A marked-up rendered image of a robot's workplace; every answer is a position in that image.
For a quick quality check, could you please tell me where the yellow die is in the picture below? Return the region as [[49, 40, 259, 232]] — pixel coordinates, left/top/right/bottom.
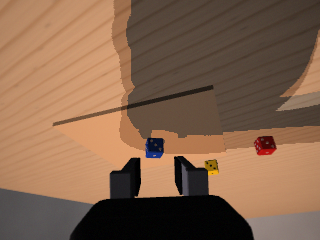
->
[[204, 160, 219, 175]]

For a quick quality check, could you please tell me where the red die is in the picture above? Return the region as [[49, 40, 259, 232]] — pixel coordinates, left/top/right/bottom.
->
[[254, 136, 277, 155]]

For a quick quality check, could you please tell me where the blue die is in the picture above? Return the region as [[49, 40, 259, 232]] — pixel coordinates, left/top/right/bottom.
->
[[145, 138, 164, 158]]

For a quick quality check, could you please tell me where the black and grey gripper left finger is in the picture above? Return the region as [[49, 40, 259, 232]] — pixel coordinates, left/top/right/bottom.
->
[[109, 157, 141, 199]]

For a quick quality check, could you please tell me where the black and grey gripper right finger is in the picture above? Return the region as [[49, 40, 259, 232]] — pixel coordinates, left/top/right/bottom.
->
[[174, 156, 209, 196]]

